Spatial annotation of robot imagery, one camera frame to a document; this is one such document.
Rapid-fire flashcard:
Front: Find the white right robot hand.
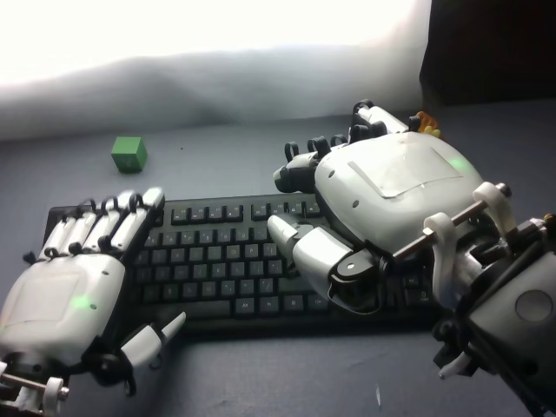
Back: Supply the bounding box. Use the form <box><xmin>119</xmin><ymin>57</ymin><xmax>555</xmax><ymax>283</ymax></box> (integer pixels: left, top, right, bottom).
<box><xmin>267</xmin><ymin>99</ymin><xmax>487</xmax><ymax>316</ymax></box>

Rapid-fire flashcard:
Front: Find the white sheet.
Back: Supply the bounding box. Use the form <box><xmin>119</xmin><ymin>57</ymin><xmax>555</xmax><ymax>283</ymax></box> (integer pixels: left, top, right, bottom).
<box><xmin>0</xmin><ymin>0</ymin><xmax>431</xmax><ymax>142</ymax></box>

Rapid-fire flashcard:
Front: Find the green cube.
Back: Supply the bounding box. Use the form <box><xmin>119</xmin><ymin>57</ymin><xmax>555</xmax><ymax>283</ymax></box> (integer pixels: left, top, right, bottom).
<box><xmin>110</xmin><ymin>136</ymin><xmax>148</xmax><ymax>174</ymax></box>

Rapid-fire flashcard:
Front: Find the dark panel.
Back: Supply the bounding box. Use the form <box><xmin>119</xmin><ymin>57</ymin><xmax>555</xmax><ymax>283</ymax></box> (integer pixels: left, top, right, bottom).
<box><xmin>419</xmin><ymin>0</ymin><xmax>556</xmax><ymax>108</ymax></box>

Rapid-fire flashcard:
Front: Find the grey table cloth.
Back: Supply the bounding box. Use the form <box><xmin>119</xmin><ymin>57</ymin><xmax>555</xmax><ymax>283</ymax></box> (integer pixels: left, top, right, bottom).
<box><xmin>0</xmin><ymin>108</ymin><xmax>556</xmax><ymax>417</ymax></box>

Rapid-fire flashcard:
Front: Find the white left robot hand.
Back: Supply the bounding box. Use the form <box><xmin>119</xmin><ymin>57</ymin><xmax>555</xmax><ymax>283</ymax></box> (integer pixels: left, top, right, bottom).
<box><xmin>0</xmin><ymin>186</ymin><xmax>188</xmax><ymax>397</ymax></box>

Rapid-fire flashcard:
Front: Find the black computer keyboard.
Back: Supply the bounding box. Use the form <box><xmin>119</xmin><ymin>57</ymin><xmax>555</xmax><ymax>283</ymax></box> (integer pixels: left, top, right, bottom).
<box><xmin>44</xmin><ymin>193</ymin><xmax>440</xmax><ymax>338</ymax></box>

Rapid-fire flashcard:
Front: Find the orange toy cake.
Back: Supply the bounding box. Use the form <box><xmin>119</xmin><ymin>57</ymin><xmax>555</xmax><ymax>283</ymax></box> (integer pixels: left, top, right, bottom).
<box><xmin>407</xmin><ymin>110</ymin><xmax>442</xmax><ymax>139</ymax></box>

